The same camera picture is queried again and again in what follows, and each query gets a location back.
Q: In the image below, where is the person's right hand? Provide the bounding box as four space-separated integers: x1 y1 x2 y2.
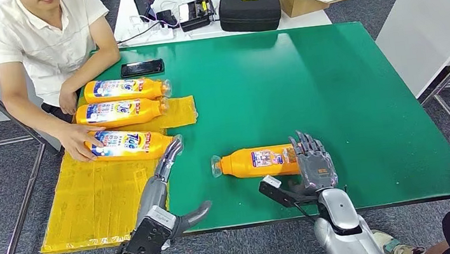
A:
55 118 110 166

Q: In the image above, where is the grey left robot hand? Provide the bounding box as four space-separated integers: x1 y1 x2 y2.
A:
126 133 216 244

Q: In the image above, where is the person's left hand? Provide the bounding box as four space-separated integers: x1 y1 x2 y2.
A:
57 81 82 117

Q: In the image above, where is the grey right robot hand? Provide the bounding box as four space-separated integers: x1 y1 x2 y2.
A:
282 126 341 199

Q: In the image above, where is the orange detergent bottle clear cap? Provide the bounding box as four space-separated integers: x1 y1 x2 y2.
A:
82 72 173 108
83 121 186 168
209 142 301 185
74 94 171 133

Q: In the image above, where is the yellow taped mat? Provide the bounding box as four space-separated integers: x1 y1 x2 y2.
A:
24 83 213 254

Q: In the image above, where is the black smartphone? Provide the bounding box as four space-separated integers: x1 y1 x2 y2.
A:
119 58 165 79

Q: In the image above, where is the white power strip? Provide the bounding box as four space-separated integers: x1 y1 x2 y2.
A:
116 19 175 48

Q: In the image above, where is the black tablet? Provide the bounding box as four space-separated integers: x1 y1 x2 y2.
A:
133 0 161 23

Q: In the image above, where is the black power adapter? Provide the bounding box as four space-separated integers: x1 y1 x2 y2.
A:
155 8 180 30

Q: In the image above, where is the black charger device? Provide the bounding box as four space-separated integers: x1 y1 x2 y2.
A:
176 0 218 33

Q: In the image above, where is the black carrying case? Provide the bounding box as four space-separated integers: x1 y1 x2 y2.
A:
217 0 284 37

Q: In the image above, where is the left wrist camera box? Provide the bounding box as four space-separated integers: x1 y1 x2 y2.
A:
122 204 181 254

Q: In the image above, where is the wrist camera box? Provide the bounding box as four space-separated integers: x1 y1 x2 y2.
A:
122 204 181 254
257 170 320 212

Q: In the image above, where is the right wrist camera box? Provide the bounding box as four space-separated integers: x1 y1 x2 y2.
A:
257 170 320 212

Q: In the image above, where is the black power cable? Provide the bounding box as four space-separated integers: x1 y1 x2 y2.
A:
115 20 166 45

